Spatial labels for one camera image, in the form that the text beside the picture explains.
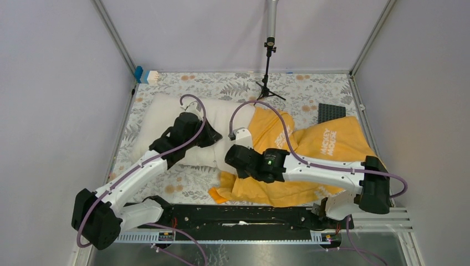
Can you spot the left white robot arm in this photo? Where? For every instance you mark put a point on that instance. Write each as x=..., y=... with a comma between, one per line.
x=100, y=216

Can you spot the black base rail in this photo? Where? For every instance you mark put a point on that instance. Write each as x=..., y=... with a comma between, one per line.
x=191, y=218

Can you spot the orange pillowcase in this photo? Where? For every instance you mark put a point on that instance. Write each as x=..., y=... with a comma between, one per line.
x=336, y=140

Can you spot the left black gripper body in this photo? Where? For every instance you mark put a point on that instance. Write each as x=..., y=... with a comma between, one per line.
x=205, y=139

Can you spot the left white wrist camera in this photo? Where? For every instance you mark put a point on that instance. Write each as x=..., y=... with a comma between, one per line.
x=194, y=108

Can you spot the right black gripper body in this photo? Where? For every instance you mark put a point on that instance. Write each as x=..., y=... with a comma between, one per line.
x=244, y=174

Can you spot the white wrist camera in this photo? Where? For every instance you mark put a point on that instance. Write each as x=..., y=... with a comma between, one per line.
x=242, y=137
x=194, y=108

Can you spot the white pillow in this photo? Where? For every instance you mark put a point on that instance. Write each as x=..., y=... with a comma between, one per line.
x=165, y=116

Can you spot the floral tablecloth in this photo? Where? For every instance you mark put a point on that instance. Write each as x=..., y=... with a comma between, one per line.
x=191, y=184

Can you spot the white slotted cable duct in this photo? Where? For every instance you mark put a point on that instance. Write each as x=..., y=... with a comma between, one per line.
x=161, y=236

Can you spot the dark grey building plate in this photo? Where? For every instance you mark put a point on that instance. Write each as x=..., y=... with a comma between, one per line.
x=327, y=112

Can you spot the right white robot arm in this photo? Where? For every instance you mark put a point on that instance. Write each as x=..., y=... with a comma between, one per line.
x=365, y=186

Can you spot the black tripod stand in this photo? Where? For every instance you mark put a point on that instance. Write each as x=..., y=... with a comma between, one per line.
x=265, y=92

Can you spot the blue white box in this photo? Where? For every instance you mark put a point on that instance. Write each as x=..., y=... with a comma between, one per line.
x=143, y=76

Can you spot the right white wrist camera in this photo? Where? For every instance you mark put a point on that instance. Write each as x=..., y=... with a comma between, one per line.
x=242, y=137

